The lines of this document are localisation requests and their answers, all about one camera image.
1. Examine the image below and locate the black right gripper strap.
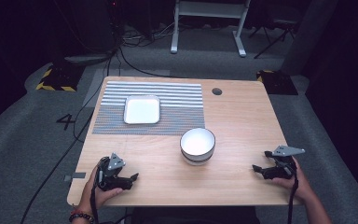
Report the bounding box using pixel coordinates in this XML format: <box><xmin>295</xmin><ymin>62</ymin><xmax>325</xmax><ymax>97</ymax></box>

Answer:
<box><xmin>286</xmin><ymin>174</ymin><xmax>300</xmax><ymax>224</ymax></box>

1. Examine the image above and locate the black left gripper strap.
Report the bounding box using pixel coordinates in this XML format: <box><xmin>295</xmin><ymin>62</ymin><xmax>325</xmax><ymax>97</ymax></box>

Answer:
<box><xmin>89</xmin><ymin>166</ymin><xmax>104</xmax><ymax>224</ymax></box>

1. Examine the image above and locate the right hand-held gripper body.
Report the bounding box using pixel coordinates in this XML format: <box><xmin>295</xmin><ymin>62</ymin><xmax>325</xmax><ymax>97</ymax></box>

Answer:
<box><xmin>264</xmin><ymin>145</ymin><xmax>306</xmax><ymax>180</ymax></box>

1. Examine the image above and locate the person's left hand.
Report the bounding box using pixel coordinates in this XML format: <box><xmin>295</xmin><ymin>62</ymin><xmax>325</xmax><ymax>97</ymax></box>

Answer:
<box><xmin>77</xmin><ymin>166</ymin><xmax>124</xmax><ymax>213</ymax></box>

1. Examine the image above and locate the grey striped placemat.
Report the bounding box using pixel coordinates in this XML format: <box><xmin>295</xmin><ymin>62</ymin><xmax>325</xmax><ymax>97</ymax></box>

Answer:
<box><xmin>91</xmin><ymin>80</ymin><xmax>206</xmax><ymax>136</ymax></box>

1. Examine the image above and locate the bundle of floor cables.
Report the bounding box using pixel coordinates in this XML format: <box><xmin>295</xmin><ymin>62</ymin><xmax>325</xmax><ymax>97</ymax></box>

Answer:
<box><xmin>120</xmin><ymin>21</ymin><xmax>176</xmax><ymax>49</ymax></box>

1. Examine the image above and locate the white square plate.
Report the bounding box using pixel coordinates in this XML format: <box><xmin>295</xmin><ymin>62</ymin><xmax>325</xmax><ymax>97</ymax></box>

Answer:
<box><xmin>123</xmin><ymin>94</ymin><xmax>162</xmax><ymax>125</ymax></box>

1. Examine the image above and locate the long black floor cable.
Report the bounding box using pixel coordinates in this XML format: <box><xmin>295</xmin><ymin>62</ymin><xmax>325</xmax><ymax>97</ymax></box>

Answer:
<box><xmin>20</xmin><ymin>55</ymin><xmax>113</xmax><ymax>224</ymax></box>

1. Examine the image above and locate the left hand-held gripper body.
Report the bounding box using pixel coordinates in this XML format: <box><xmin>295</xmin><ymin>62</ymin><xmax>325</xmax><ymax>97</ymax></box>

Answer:
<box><xmin>96</xmin><ymin>152</ymin><xmax>131</xmax><ymax>191</ymax></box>

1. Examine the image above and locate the dark bead bracelet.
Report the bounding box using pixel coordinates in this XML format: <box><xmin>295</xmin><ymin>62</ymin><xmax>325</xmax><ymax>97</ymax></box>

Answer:
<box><xmin>68</xmin><ymin>210</ymin><xmax>96</xmax><ymax>224</ymax></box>

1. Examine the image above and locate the black tripod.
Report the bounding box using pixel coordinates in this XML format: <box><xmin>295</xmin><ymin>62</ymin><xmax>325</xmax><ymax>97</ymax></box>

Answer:
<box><xmin>248</xmin><ymin>17</ymin><xmax>296</xmax><ymax>60</ymax></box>

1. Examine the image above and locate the person's right hand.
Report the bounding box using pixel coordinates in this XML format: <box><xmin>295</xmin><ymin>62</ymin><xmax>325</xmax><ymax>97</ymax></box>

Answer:
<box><xmin>273</xmin><ymin>158</ymin><xmax>316</xmax><ymax>203</ymax></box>

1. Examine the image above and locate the grey flat stand foot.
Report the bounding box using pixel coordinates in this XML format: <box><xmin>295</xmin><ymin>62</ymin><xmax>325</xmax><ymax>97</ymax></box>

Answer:
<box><xmin>63</xmin><ymin>53</ymin><xmax>110</xmax><ymax>65</ymax></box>

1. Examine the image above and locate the black curved floor cable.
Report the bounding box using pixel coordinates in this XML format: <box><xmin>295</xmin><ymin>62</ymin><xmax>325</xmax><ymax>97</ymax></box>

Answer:
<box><xmin>118</xmin><ymin>46</ymin><xmax>185</xmax><ymax>79</ymax></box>

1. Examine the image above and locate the white desk frame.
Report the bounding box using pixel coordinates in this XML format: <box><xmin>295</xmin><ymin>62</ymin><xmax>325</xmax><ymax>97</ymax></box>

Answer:
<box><xmin>170</xmin><ymin>0</ymin><xmax>252</xmax><ymax>58</ymax></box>

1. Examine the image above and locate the black yellow striped stand base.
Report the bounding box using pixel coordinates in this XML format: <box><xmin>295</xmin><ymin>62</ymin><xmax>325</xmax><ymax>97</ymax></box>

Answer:
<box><xmin>35</xmin><ymin>63</ymin><xmax>86</xmax><ymax>92</ymax></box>

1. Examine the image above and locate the black gripper strap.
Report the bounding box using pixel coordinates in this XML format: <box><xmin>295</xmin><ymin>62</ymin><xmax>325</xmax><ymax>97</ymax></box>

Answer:
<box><xmin>286</xmin><ymin>174</ymin><xmax>300</xmax><ymax>224</ymax></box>
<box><xmin>89</xmin><ymin>166</ymin><xmax>104</xmax><ymax>224</ymax></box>

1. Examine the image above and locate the grey tape strip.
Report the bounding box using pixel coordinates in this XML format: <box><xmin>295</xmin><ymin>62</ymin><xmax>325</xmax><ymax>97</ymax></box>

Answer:
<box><xmin>63</xmin><ymin>172</ymin><xmax>87</xmax><ymax>182</ymax></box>

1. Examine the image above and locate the grey pillar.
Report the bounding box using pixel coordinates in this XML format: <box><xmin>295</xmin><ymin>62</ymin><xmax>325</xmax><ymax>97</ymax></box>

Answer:
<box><xmin>280</xmin><ymin>0</ymin><xmax>339</xmax><ymax>77</ymax></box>

